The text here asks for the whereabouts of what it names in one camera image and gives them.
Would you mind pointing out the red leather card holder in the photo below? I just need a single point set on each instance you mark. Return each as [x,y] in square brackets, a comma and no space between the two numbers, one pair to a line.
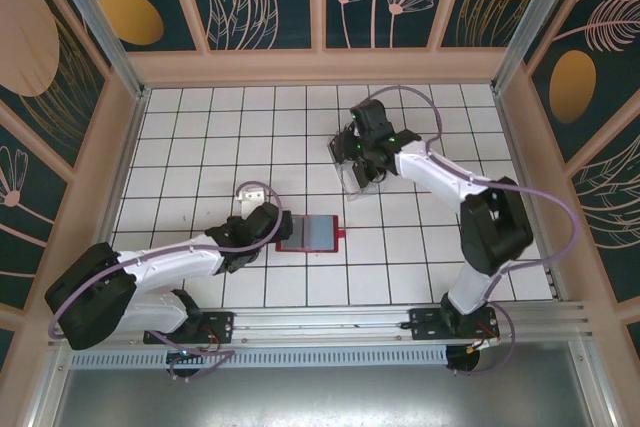
[320,232]

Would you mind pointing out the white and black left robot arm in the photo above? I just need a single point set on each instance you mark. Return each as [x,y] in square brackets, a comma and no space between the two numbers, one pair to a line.
[170,262]

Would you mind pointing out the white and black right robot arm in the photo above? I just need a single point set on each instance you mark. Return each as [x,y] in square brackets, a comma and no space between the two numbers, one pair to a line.
[435,169]

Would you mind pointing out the clear acrylic card stand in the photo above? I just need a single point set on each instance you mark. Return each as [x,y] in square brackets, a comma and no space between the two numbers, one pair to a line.
[357,192]

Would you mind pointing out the grey metal panel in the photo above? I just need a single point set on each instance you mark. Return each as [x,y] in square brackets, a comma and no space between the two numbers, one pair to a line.
[320,397]

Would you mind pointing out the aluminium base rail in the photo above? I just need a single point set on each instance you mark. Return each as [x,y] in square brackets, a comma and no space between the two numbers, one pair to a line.
[320,319]

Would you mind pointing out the aluminium table side rail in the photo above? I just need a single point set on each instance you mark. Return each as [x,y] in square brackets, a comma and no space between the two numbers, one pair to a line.
[123,172]
[522,172]

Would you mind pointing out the aluminium corner post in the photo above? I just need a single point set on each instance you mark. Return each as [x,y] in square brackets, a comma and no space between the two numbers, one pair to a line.
[102,27]
[534,22]

